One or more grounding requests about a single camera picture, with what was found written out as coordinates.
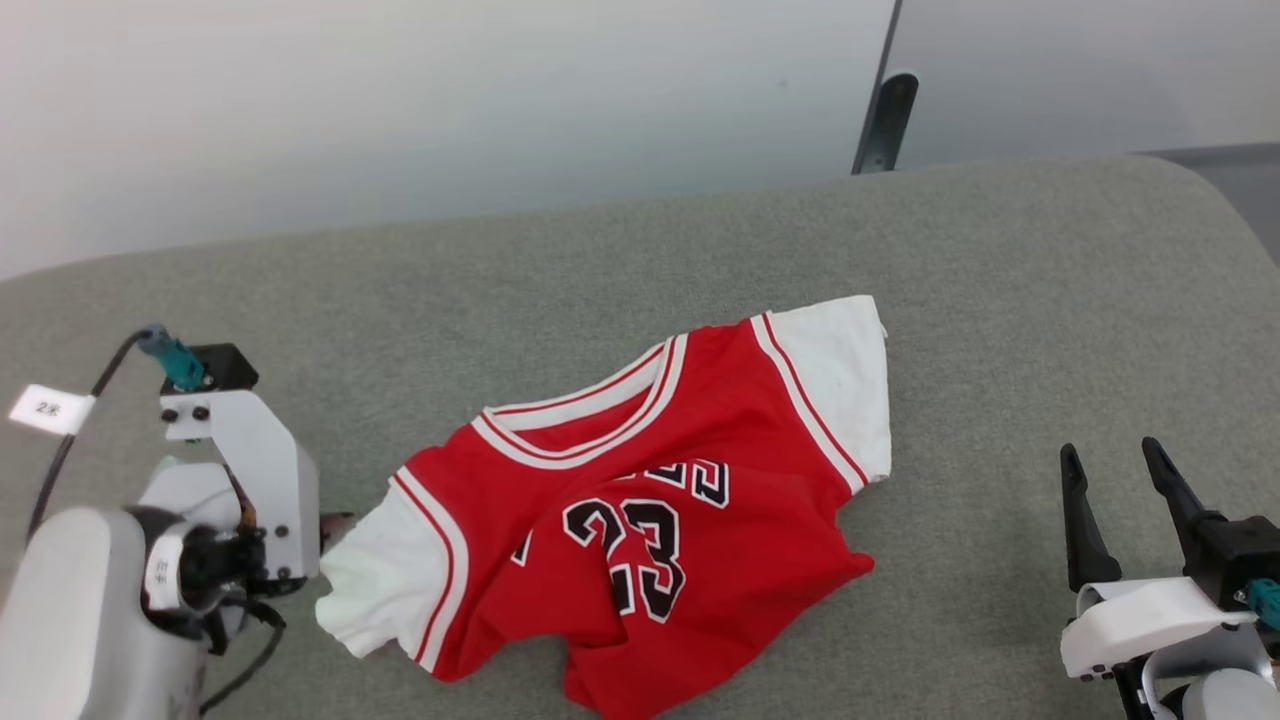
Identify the dark rounded post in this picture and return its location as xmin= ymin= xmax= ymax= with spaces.
xmin=857 ymin=70 xmax=920 ymax=176

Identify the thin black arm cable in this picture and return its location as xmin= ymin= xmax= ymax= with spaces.
xmin=198 ymin=598 xmax=288 ymax=717

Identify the white cable label tag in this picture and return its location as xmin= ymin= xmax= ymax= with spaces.
xmin=9 ymin=384 xmax=97 ymax=437

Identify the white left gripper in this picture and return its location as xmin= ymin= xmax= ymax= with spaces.
xmin=160 ymin=389 xmax=354 ymax=602

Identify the red and white basketball jersey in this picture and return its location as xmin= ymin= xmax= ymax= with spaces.
xmin=315 ymin=294 xmax=893 ymax=720

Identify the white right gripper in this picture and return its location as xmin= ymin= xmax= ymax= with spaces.
xmin=1059 ymin=436 xmax=1261 ymax=682

